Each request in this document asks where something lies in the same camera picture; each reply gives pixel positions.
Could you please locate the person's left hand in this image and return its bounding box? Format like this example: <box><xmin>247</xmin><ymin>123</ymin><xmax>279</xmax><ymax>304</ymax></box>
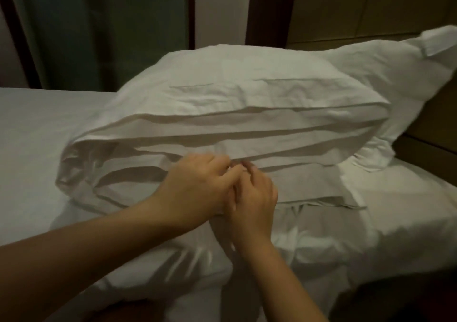
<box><xmin>146</xmin><ymin>152</ymin><xmax>247</xmax><ymax>235</ymax></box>

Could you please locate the person's right hand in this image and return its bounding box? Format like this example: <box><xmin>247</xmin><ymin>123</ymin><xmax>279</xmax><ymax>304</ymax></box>
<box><xmin>225</xmin><ymin>161</ymin><xmax>279</xmax><ymax>251</ymax></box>

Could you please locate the white bed sheet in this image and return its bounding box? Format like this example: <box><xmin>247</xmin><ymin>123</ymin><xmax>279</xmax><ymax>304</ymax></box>
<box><xmin>0</xmin><ymin>87</ymin><xmax>457</xmax><ymax>322</ymax></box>

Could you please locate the white pillow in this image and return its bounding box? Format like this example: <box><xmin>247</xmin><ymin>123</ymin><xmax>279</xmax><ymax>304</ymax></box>
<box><xmin>321</xmin><ymin>25</ymin><xmax>457</xmax><ymax>172</ymax></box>

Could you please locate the person's right forearm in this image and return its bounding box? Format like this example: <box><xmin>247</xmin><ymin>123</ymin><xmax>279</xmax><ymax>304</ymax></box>
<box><xmin>236</xmin><ymin>240</ymin><xmax>329</xmax><ymax>322</ymax></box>

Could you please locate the person's left forearm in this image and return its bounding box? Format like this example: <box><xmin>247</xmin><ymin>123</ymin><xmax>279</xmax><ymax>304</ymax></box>
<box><xmin>0</xmin><ymin>202</ymin><xmax>179</xmax><ymax>322</ymax></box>

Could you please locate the frosted glass partition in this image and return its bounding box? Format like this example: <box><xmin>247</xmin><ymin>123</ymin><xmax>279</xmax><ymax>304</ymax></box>
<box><xmin>0</xmin><ymin>0</ymin><xmax>195</xmax><ymax>92</ymax></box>

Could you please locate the dark wooden column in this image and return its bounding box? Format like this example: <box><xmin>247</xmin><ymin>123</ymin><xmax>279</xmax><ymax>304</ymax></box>
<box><xmin>245</xmin><ymin>0</ymin><xmax>302</xmax><ymax>48</ymax></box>

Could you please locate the beige padded headboard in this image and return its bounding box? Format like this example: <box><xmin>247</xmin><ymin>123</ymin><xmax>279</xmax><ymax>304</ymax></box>
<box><xmin>286</xmin><ymin>0</ymin><xmax>457</xmax><ymax>187</ymax></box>

